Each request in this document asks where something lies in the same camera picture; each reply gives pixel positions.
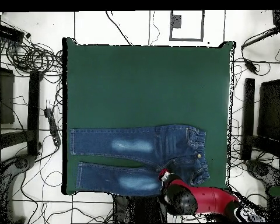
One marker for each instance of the blue denim jeans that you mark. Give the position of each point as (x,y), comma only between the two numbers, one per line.
(130,144)

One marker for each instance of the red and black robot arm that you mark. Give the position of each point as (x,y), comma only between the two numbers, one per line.
(200,200)

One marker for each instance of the dark green table cloth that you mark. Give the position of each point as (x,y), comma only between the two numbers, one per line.
(154,81)

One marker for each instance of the black stand base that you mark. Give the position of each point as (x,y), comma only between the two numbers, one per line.
(263,171)
(22,162)

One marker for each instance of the narrow black panel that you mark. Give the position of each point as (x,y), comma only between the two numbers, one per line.
(248,116)
(33,112)

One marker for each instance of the black power strip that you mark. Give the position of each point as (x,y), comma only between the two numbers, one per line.
(52,126)

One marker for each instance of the wide black panel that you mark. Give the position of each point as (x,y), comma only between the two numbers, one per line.
(270,109)
(5,98)

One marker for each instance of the black power adapter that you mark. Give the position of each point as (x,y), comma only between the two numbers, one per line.
(250,65)

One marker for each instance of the black bar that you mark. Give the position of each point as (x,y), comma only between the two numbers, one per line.
(259,38)

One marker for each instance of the black electronics box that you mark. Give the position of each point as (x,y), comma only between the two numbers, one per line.
(8,32)

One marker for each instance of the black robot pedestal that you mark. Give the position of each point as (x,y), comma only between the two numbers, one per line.
(140,207)

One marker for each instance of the grey square frame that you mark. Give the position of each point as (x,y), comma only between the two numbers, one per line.
(171,35)

